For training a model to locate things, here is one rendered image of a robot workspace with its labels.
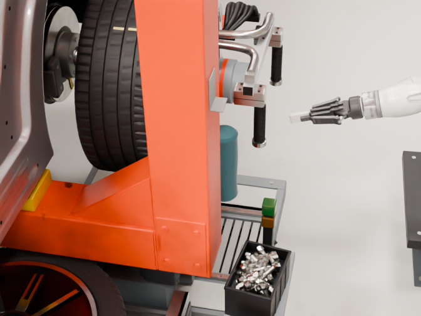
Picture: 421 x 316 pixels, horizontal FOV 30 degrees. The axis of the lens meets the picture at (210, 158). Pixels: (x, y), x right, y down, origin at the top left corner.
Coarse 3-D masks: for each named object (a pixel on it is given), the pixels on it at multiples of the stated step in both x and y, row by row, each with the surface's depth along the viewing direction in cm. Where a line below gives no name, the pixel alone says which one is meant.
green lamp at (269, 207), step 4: (264, 200) 233; (268, 200) 233; (272, 200) 233; (276, 200) 233; (264, 204) 231; (268, 204) 231; (272, 204) 231; (276, 204) 234; (264, 208) 232; (268, 208) 231; (272, 208) 231; (264, 212) 232; (268, 212) 232; (272, 212) 232
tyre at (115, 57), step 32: (96, 0) 226; (128, 0) 225; (96, 32) 223; (128, 32) 221; (96, 64) 222; (128, 64) 220; (96, 96) 223; (128, 96) 221; (96, 128) 228; (128, 128) 226; (96, 160) 241; (128, 160) 236
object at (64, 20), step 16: (48, 16) 251; (64, 16) 259; (48, 32) 248; (64, 32) 260; (48, 48) 249; (64, 48) 255; (64, 64) 256; (64, 80) 266; (48, 96) 259; (64, 96) 267
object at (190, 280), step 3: (96, 261) 287; (99, 264) 287; (102, 264) 287; (102, 267) 288; (180, 273) 281; (180, 276) 282; (183, 276) 282; (186, 276) 281; (189, 276) 281; (192, 276) 281; (180, 279) 283; (183, 279) 282; (186, 279) 282; (189, 279) 282; (192, 279) 282; (183, 282) 283; (186, 282) 283; (189, 282) 283; (192, 282) 283
